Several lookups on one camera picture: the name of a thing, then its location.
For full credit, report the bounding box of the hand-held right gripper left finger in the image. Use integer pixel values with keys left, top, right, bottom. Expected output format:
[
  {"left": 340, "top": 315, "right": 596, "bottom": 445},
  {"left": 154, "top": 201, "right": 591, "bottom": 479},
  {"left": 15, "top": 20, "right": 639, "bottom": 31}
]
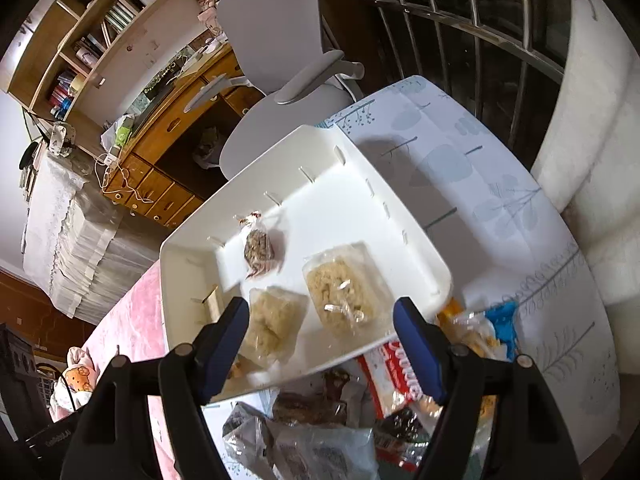
[{"left": 59, "top": 297, "right": 251, "bottom": 480}]

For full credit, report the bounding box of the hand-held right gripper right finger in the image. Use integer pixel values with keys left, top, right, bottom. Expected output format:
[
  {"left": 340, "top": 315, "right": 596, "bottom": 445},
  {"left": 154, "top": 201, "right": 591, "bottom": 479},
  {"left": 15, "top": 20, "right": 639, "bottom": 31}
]
[{"left": 392, "top": 297, "right": 583, "bottom": 480}]

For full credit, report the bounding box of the red white cookie packet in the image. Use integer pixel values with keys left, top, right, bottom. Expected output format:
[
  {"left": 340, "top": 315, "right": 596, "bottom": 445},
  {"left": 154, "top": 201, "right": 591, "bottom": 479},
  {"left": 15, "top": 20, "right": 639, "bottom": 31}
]
[{"left": 357, "top": 340, "right": 446, "bottom": 416}]

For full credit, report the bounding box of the white orange snack packet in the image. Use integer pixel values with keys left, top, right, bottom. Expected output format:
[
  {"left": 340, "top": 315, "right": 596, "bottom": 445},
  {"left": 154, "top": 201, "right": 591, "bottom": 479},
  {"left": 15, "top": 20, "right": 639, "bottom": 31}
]
[{"left": 437, "top": 300, "right": 501, "bottom": 361}]

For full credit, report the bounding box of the dark red snack packet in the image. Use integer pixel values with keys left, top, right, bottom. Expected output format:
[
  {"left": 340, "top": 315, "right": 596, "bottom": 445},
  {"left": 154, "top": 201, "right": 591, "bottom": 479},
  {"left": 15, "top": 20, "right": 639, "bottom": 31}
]
[{"left": 375, "top": 407, "right": 446, "bottom": 471}]

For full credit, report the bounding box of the blue snack packet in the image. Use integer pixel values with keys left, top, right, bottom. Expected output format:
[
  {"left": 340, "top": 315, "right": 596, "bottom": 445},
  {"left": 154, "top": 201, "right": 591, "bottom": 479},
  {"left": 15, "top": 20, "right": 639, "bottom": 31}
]
[{"left": 485, "top": 302, "right": 521, "bottom": 361}]

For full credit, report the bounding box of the brown pastry packet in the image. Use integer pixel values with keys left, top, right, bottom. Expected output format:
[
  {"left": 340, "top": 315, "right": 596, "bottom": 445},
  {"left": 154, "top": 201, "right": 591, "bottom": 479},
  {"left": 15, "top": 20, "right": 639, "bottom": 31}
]
[{"left": 272, "top": 367, "right": 373, "bottom": 428}]

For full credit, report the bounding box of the grey clear snack packet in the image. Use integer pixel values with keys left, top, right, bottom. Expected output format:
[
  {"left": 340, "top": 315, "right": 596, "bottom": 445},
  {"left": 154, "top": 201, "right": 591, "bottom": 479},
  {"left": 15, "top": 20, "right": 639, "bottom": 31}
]
[{"left": 222, "top": 402, "right": 381, "bottom": 480}]

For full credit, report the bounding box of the white plastic bin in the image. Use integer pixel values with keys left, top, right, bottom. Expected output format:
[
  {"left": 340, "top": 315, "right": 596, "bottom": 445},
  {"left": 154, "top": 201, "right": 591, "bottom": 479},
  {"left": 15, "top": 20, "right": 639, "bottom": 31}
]
[{"left": 159, "top": 125, "right": 453, "bottom": 403}]

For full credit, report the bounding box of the small rice cracker packet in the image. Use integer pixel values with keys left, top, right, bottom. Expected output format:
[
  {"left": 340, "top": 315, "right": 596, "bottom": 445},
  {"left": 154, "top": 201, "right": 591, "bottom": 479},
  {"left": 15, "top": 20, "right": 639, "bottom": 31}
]
[{"left": 240, "top": 285, "right": 310, "bottom": 366}]

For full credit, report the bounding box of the pink plush doll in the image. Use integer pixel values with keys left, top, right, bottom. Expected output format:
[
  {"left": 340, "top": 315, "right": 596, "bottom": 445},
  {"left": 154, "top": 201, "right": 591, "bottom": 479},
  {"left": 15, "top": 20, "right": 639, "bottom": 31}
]
[{"left": 50, "top": 347, "right": 103, "bottom": 421}]

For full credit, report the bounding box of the black crate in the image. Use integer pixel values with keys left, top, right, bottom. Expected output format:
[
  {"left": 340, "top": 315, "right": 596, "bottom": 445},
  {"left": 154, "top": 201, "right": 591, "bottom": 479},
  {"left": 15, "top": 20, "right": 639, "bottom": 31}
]
[{"left": 0, "top": 322, "right": 51, "bottom": 441}]

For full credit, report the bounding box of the brown nut snack packet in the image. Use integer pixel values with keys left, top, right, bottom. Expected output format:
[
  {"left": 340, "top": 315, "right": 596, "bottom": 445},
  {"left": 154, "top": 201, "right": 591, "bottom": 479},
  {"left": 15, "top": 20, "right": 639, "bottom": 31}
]
[{"left": 235, "top": 211, "right": 283, "bottom": 281}]

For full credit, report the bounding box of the pink cushion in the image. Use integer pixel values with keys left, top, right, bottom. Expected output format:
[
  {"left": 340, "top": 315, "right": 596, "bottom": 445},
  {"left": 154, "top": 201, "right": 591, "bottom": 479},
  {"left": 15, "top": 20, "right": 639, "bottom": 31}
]
[{"left": 80, "top": 255, "right": 176, "bottom": 480}]

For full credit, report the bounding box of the large rice cracker packet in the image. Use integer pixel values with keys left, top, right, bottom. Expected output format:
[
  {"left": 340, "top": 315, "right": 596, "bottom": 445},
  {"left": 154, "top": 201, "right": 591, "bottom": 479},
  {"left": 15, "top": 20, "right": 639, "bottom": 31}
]
[{"left": 302, "top": 242, "right": 396, "bottom": 343}]

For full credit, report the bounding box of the white lace cloth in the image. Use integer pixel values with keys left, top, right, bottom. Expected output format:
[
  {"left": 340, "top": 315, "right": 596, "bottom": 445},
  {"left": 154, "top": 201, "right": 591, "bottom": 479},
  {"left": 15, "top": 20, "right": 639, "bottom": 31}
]
[{"left": 22, "top": 150, "right": 161, "bottom": 321}]

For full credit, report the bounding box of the grey plastic bag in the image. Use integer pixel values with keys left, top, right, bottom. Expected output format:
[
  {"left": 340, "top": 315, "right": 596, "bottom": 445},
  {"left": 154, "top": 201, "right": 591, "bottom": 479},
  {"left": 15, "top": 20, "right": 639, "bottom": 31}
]
[{"left": 192, "top": 127, "right": 226, "bottom": 168}]

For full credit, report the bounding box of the wooden desk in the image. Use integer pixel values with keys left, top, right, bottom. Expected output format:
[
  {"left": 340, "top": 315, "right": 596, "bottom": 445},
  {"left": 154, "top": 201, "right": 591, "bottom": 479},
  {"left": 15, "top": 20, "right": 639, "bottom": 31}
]
[{"left": 102, "top": 42, "right": 266, "bottom": 228}]

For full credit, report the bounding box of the white green plastic bag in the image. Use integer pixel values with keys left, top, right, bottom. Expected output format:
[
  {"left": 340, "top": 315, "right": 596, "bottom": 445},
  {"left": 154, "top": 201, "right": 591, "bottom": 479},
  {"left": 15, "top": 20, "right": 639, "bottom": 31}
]
[{"left": 100, "top": 114, "right": 138, "bottom": 153}]

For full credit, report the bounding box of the white patterned pouch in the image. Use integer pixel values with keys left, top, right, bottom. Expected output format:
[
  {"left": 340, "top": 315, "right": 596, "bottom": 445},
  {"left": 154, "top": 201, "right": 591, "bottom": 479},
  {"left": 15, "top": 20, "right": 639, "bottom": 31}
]
[{"left": 47, "top": 122, "right": 76, "bottom": 158}]

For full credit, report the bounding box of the wooden bookshelf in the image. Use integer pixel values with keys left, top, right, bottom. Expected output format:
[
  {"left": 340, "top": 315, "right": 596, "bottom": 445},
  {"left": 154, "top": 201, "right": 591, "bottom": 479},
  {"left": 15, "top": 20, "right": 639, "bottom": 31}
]
[{"left": 7, "top": 0, "right": 221, "bottom": 161}]

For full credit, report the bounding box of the grey office chair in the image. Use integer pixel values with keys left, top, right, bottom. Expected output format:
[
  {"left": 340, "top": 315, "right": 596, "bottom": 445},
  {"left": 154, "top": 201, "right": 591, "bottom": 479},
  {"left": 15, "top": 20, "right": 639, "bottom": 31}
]
[{"left": 184, "top": 0, "right": 366, "bottom": 181}]

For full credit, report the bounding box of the metal window grille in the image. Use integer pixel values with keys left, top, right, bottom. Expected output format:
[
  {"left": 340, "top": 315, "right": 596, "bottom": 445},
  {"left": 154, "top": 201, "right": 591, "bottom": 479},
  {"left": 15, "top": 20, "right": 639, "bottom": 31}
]
[{"left": 350, "top": 0, "right": 571, "bottom": 171}]

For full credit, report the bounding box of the white charger cable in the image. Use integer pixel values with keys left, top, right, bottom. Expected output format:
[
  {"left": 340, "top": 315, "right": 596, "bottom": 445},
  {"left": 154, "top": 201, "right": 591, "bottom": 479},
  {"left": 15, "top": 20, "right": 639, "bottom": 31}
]
[{"left": 95, "top": 152, "right": 156, "bottom": 206}]

